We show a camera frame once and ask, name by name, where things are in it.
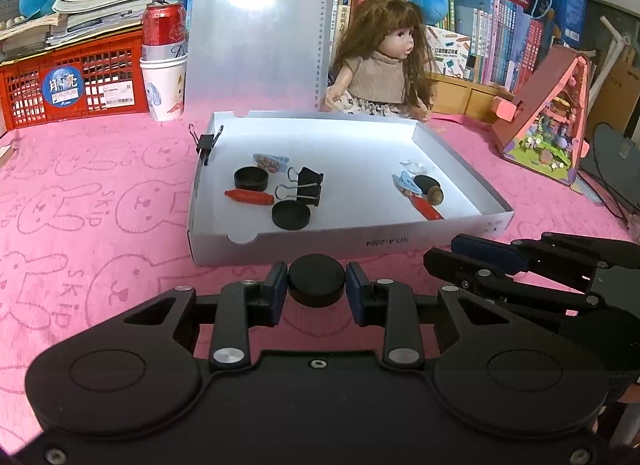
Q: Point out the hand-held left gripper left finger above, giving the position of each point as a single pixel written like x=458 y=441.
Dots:
x=277 y=295

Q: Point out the red basket with round sticker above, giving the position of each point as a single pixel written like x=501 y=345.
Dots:
x=75 y=52

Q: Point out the brown cardboard box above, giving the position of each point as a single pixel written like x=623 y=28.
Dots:
x=625 y=90

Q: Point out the colourful printed small box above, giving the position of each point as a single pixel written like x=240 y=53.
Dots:
x=447 y=52

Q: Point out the black round cap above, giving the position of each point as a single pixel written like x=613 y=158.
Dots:
x=250 y=180
x=291 y=216

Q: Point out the translucent plastic clipboard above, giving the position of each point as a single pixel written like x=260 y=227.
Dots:
x=250 y=45

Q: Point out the blue cardboard box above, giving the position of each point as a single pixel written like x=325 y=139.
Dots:
x=570 y=0

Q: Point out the brown nut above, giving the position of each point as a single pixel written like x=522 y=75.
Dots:
x=435 y=196

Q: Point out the white paper cup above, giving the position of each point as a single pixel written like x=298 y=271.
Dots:
x=162 y=95

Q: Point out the pink triangular toy house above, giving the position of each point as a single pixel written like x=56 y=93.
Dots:
x=550 y=95

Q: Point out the clear plastic piece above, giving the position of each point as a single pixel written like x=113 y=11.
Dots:
x=417 y=166

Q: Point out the large black binder clip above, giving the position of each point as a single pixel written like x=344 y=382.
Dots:
x=309 y=182

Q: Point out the red drink can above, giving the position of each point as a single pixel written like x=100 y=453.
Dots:
x=162 y=25

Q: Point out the wooden desk organizer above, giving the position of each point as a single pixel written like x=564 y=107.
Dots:
x=480 y=97

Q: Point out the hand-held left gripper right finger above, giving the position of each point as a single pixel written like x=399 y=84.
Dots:
x=357 y=295

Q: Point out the white plastic pipe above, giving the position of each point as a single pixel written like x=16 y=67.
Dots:
x=612 y=52

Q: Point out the row of shelved books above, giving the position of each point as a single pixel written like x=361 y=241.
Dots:
x=505 y=35

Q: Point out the small black binder clip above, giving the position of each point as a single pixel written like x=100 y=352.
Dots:
x=205 y=144

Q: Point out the pink rabbit print blanket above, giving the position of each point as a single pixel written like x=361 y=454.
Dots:
x=75 y=245

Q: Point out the red plastic crayon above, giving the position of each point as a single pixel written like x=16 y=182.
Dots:
x=250 y=197
x=429 y=209

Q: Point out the small candy packet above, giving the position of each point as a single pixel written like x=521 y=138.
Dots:
x=270 y=162

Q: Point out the white shallow cardboard box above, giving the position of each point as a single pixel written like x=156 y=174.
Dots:
x=360 y=205

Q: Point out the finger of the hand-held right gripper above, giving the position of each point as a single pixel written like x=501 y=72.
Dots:
x=450 y=267
x=490 y=252

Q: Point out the brown haired doll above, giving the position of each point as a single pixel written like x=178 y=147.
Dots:
x=375 y=75

